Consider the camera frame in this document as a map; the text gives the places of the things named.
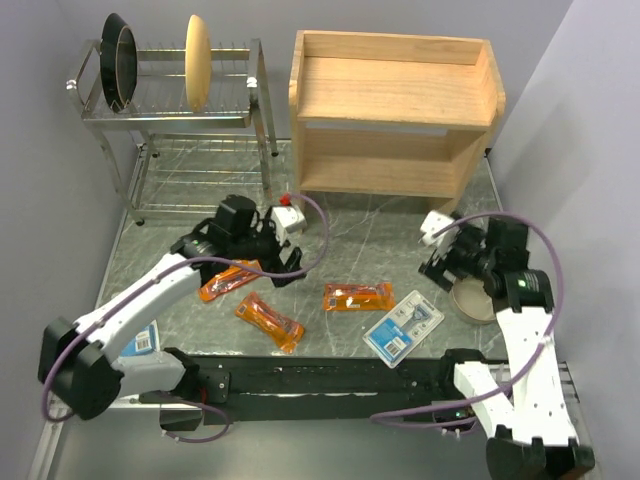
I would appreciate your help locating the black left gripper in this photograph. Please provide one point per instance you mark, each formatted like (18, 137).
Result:
(274, 264)

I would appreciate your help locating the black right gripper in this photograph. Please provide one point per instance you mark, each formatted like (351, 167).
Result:
(467, 233)

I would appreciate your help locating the blue razor blister pack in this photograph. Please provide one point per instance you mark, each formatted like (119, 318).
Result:
(403, 328)
(145, 342)

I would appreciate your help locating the wooden two-tier shelf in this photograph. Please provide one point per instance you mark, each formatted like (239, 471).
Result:
(392, 114)

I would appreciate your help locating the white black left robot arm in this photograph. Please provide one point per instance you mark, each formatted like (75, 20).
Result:
(81, 362)

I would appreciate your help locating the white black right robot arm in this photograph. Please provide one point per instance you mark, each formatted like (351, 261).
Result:
(529, 431)

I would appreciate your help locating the beige ceramic bowl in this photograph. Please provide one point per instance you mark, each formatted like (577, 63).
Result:
(471, 303)

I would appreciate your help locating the orange razor pack middle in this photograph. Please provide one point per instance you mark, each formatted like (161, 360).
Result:
(284, 331)

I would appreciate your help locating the orange razor pack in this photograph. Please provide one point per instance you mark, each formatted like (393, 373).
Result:
(232, 278)
(358, 297)
(284, 331)

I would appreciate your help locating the orange razor pack left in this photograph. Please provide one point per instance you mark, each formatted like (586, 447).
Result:
(232, 278)

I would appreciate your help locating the orange razor pack right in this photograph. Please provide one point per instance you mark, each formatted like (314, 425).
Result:
(358, 297)

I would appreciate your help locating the metal dish rack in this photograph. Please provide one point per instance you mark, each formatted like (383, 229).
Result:
(167, 162)

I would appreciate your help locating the beige wooden plate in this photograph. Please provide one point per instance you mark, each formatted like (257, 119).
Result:
(197, 63)

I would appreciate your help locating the black plate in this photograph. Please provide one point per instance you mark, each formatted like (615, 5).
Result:
(118, 63)

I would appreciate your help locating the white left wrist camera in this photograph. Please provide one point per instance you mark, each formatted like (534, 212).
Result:
(287, 219)

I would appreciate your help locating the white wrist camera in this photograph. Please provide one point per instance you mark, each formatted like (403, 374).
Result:
(287, 219)
(434, 222)

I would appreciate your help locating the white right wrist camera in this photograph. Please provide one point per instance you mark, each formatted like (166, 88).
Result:
(434, 222)

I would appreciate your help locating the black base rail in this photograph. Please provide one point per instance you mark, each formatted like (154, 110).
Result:
(249, 388)

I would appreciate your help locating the aluminium frame rail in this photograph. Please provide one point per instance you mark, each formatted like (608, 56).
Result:
(124, 443)

